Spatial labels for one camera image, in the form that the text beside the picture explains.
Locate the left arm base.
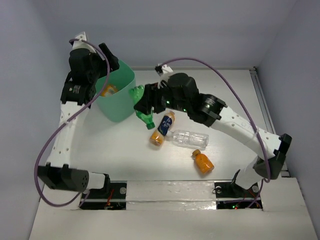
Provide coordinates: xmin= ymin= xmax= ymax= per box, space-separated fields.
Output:
xmin=79 ymin=181 xmax=127 ymax=211

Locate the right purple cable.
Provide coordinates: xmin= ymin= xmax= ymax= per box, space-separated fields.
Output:
xmin=161 ymin=57 xmax=272 ymax=210

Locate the green plastic bin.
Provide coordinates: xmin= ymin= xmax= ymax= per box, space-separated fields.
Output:
xmin=95 ymin=60 xmax=136 ymax=123

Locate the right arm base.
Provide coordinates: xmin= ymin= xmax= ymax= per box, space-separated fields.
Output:
xmin=212 ymin=181 xmax=263 ymax=210

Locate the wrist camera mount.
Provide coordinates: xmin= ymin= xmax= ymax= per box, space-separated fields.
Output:
xmin=70 ymin=31 xmax=91 ymax=50
xmin=154 ymin=64 xmax=174 ymax=81

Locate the short orange bottle yellow cap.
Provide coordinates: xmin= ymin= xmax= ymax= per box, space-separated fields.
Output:
xmin=100 ymin=84 xmax=119 ymax=97

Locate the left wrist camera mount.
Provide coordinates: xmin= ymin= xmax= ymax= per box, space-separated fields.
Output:
xmin=70 ymin=31 xmax=91 ymax=50

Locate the blue label yellow bottle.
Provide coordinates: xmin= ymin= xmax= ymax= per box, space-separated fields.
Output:
xmin=149 ymin=111 xmax=175 ymax=147

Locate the large clear water bottle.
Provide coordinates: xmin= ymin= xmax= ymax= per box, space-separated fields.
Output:
xmin=166 ymin=129 xmax=210 ymax=150

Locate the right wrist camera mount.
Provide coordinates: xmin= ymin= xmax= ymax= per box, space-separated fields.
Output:
xmin=154 ymin=64 xmax=174 ymax=81

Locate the small orange juice bottle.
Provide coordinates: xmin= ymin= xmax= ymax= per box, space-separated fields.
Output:
xmin=192 ymin=149 xmax=215 ymax=174

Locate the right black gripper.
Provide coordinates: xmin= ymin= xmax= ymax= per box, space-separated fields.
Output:
xmin=133 ymin=80 xmax=190 ymax=115

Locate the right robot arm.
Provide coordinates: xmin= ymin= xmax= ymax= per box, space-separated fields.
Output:
xmin=129 ymin=73 xmax=292 ymax=196

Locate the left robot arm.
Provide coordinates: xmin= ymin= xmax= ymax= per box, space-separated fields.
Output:
xmin=34 ymin=41 xmax=120 ymax=198

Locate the green plastic bottle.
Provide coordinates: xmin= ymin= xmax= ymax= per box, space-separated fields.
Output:
xmin=129 ymin=85 xmax=155 ymax=130

